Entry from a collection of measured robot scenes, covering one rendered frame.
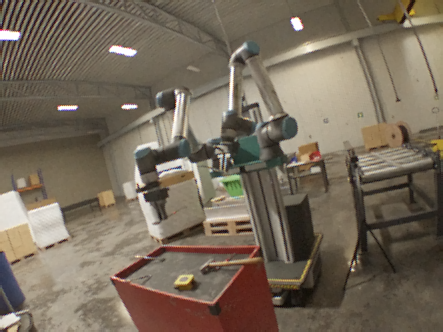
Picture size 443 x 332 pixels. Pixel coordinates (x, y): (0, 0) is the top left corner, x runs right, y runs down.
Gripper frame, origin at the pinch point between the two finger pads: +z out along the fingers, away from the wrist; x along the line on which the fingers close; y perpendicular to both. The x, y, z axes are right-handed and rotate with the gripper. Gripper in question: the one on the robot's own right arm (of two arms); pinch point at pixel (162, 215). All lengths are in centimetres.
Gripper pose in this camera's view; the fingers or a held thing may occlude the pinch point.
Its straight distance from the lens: 110.6
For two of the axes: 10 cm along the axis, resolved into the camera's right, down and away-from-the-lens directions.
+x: -8.4, 2.0, 5.0
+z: 2.8, 9.6, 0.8
